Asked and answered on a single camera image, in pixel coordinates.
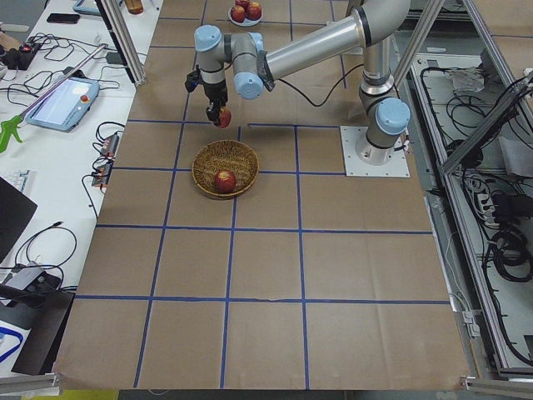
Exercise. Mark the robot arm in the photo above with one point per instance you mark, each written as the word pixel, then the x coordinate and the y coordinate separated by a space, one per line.
pixel 367 25

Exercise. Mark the black smartphone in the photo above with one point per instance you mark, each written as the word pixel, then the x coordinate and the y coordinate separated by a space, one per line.
pixel 63 18

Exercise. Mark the aluminium frame post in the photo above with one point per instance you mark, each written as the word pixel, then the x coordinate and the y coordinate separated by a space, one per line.
pixel 117 28

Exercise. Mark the black laptop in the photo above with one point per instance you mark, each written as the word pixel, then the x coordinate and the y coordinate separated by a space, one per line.
pixel 17 211

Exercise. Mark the red apple left plate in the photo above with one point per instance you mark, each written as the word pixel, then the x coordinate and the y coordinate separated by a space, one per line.
pixel 242 3

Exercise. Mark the white plate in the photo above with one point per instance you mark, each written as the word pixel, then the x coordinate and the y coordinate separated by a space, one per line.
pixel 246 24

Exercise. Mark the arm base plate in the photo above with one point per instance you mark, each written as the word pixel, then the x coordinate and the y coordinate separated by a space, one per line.
pixel 363 160

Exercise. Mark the wicker basket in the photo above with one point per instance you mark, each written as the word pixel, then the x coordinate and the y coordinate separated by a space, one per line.
pixel 230 155

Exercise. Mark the red apple plate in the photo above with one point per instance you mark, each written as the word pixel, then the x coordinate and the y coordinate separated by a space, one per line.
pixel 254 11
pixel 242 3
pixel 238 14

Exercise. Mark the teach pendant tablet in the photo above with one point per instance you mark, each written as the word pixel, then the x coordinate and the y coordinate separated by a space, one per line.
pixel 67 105

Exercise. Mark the red apple front plate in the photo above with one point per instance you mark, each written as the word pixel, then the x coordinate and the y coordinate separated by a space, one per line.
pixel 238 14

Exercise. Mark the red apple top plate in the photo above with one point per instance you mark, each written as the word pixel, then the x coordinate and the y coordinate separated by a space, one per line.
pixel 254 11

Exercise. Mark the dark red apple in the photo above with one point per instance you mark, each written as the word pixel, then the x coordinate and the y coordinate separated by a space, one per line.
pixel 225 181

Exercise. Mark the red yellow apple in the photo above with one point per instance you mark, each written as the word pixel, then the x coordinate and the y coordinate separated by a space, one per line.
pixel 225 118

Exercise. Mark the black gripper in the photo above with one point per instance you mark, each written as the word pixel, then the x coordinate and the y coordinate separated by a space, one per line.
pixel 215 92

